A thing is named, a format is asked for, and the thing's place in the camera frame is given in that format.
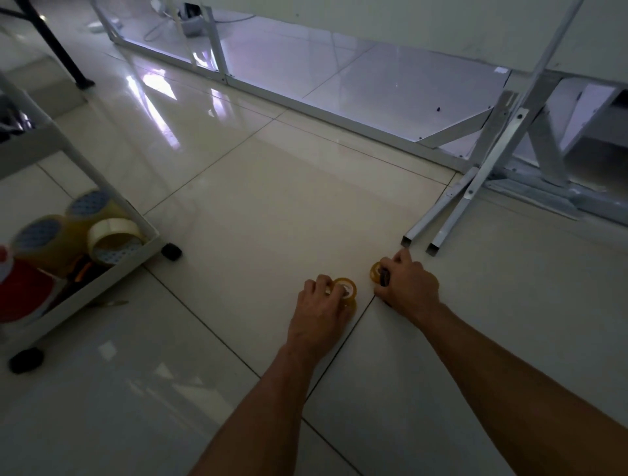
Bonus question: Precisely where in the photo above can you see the person's right hand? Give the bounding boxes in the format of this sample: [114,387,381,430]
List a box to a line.
[374,248,442,328]

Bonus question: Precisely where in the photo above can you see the person's left hand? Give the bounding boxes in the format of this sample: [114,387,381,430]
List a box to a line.
[286,274,358,358]

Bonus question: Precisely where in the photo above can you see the pile of small tape rolls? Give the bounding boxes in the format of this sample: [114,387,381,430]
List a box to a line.
[323,261,393,311]

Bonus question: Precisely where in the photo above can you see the black orange handled scissors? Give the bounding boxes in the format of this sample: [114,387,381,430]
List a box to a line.
[58,260,113,301]

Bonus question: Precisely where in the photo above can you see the red plastic bucket with lid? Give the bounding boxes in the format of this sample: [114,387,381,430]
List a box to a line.
[0,245,58,326]

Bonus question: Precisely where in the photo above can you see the beige plastic cart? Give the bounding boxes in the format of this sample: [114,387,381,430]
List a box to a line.
[0,68,183,376]

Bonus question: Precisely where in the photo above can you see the person's right forearm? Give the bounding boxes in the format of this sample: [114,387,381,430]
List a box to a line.
[417,303,628,476]

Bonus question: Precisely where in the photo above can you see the person's left forearm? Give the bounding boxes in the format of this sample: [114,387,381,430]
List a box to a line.
[188,343,336,476]

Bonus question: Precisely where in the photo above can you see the white partition board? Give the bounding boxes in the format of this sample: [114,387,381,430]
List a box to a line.
[96,0,628,165]

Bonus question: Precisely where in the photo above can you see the black metal stair railing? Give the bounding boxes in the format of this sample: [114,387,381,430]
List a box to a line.
[0,0,97,91]

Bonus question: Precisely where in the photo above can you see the grey metal partition frame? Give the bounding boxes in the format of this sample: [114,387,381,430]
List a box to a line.
[90,0,628,258]

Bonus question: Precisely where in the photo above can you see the thin beige wall strip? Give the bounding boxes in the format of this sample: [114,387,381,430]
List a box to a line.
[166,0,198,71]

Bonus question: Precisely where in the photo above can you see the white cable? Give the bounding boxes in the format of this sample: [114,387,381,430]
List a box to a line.
[142,9,257,43]

